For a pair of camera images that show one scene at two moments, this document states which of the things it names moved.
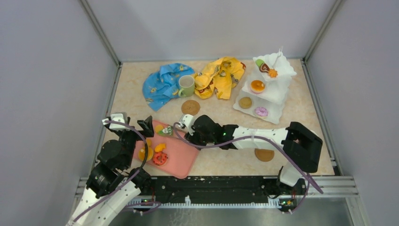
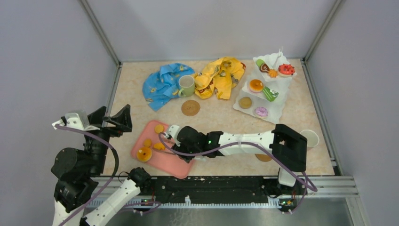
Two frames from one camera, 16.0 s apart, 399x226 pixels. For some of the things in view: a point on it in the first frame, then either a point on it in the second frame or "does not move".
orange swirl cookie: (272, 73) does not move
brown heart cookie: (264, 68) does not move
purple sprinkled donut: (261, 111) does not move
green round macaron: (259, 61) does not move
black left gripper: (147, 124) to (123, 119)
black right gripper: (191, 137) to (187, 157)
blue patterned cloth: (159, 87) does not move
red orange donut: (163, 159) to (286, 69)
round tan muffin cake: (245, 102) does not move
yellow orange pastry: (257, 85) does not move
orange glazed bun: (141, 152) does not move
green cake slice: (166, 132) to (268, 95)
